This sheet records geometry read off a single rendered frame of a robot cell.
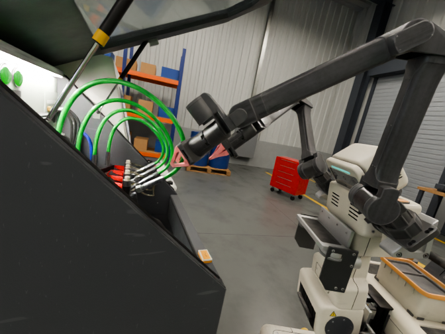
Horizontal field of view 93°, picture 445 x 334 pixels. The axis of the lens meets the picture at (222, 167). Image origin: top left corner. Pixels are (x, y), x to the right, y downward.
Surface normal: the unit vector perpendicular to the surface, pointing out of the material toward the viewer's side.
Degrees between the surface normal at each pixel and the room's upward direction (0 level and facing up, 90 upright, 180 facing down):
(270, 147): 90
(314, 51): 90
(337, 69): 94
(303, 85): 94
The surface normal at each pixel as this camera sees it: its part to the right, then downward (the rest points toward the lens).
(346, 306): 0.00, 0.20
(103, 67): 0.38, 0.25
